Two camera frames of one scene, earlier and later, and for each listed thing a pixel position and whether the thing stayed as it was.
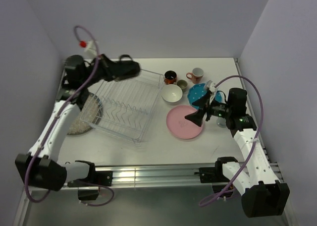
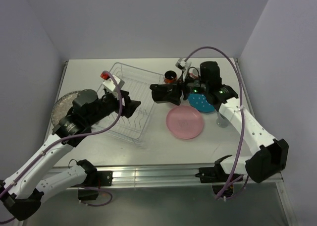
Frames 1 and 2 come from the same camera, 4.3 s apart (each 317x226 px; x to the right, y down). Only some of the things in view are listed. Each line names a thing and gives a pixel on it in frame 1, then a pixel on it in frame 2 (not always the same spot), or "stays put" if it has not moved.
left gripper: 111,70 -> 129,105
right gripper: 197,116 -> 185,94
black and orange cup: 170,77 stays put
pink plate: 181,126 stays put
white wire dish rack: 124,107 stays put
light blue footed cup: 221,122 stays put
